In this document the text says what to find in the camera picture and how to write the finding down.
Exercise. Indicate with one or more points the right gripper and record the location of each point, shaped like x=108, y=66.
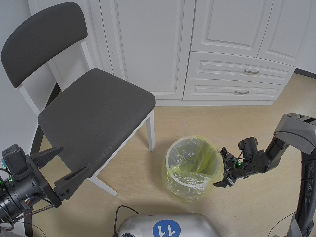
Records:
x=237, y=173

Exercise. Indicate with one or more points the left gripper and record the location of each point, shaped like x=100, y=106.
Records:
x=37, y=184

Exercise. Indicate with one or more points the yellow plastic bag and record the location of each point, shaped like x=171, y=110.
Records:
x=203, y=162

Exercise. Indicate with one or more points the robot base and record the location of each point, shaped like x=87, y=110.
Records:
x=192, y=225

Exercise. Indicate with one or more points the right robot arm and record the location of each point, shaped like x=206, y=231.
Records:
x=296, y=137

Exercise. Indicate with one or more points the white trash bin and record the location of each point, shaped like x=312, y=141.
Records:
x=173, y=157

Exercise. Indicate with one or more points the dark grey white chair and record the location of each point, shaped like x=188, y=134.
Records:
x=98, y=117

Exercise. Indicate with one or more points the white wardrobe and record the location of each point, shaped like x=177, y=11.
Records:
x=158, y=41

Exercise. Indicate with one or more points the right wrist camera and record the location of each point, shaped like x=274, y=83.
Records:
x=227, y=157

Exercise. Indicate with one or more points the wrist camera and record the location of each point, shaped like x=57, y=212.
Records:
x=227, y=157
x=14, y=160

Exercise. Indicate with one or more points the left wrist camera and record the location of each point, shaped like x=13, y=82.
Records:
x=14, y=160

